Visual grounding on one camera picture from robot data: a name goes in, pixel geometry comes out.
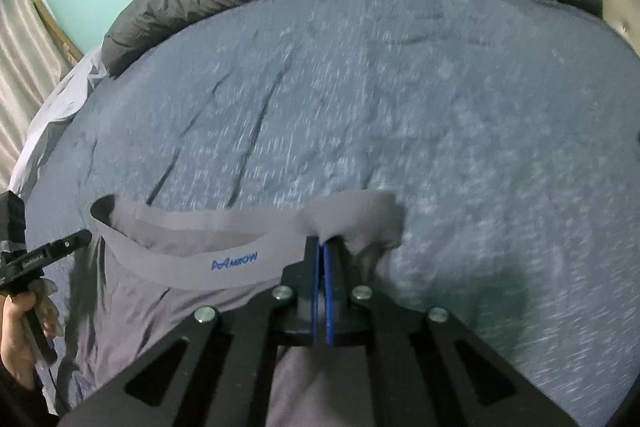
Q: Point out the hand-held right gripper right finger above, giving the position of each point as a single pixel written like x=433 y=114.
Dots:
x=329 y=302

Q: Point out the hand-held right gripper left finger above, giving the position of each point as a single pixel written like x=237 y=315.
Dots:
x=314 y=302

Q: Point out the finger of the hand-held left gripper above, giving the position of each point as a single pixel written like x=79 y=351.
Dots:
x=70 y=243

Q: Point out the grey underwear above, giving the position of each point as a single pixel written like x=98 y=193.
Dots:
x=150 y=307

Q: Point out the person's left hand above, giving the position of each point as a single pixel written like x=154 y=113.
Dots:
x=15 y=342

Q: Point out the light grey blanket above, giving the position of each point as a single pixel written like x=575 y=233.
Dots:
x=60 y=107

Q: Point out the pale striped curtain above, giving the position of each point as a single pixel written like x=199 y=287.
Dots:
x=20 y=72

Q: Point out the bed with blue sheet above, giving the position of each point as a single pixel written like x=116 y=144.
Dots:
x=425 y=132

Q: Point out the wooden frame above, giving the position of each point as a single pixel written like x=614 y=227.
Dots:
x=57 y=29

